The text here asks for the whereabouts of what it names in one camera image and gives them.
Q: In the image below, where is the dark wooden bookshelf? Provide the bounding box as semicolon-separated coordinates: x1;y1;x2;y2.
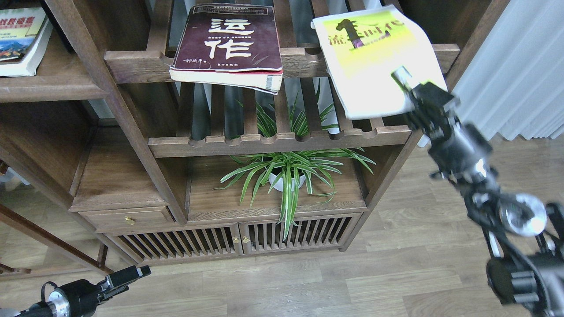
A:
0;0;512;268

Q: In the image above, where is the white pleated curtain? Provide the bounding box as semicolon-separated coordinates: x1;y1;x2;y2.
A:
453;0;564;140

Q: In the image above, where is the dark wooden side frame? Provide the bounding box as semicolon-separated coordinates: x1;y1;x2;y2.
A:
0;161;115;281

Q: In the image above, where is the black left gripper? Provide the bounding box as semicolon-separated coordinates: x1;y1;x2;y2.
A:
47;265;151;317

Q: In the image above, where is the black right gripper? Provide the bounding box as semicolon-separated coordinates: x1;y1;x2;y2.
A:
391;66;492;183

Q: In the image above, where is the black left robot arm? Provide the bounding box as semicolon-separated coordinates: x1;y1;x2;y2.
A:
1;265;151;317

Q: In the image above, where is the white book with colourful picture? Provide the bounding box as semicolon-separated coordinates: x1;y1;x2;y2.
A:
0;7;53;77

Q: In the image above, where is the green spider plant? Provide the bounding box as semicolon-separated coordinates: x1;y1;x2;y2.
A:
215;79;376;241

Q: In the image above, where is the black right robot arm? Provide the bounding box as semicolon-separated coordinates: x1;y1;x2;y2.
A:
391;67;564;317

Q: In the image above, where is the dark maroon book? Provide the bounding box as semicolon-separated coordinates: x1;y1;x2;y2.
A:
169;3;283;95

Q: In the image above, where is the yellow green book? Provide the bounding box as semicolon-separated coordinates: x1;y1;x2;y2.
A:
312;5;447;120

